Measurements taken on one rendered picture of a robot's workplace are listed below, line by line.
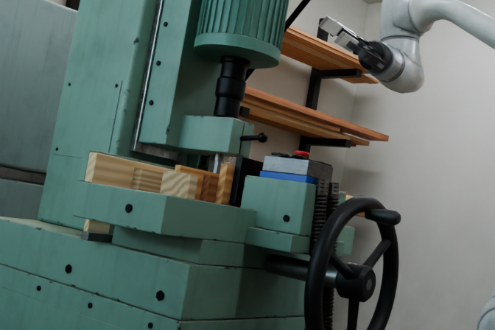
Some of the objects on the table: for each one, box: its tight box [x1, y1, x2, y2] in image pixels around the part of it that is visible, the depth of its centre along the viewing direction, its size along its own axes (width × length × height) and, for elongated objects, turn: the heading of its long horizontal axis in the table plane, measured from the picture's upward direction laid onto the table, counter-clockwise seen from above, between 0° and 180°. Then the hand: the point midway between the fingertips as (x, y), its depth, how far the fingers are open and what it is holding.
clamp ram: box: [229, 156, 264, 206], centre depth 128 cm, size 9×8×9 cm
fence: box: [79, 149, 175, 181], centre depth 137 cm, size 60×2×6 cm, turn 21°
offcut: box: [160, 170, 198, 200], centre depth 109 cm, size 4×5×4 cm
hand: (337, 33), depth 153 cm, fingers open, 5 cm apart
